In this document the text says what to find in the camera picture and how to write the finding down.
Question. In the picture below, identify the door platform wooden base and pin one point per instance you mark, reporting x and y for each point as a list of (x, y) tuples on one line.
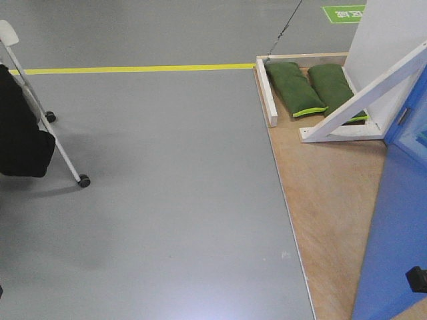
[(331, 191)]

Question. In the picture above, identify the blue door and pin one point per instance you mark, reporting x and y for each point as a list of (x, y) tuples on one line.
[(397, 238)]

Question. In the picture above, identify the green sandbag left of pair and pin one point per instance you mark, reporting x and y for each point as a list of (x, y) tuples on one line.
[(294, 89)]

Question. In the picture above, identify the green sandbag of pair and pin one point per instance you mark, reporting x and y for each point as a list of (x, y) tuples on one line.
[(329, 82), (294, 89)]

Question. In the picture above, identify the green sandbag right of pair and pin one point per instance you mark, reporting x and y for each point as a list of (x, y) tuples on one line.
[(329, 82)]

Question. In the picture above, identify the seated person black trousers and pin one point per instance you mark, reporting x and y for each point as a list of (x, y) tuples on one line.
[(26, 151)]

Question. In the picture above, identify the black robot part right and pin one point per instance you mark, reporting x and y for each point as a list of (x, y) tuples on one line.
[(416, 277)]

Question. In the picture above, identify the white triangular brace frame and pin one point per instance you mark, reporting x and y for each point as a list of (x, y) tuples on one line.
[(332, 128)]

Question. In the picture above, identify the white wall panel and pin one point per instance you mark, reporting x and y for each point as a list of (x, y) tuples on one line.
[(386, 33)]

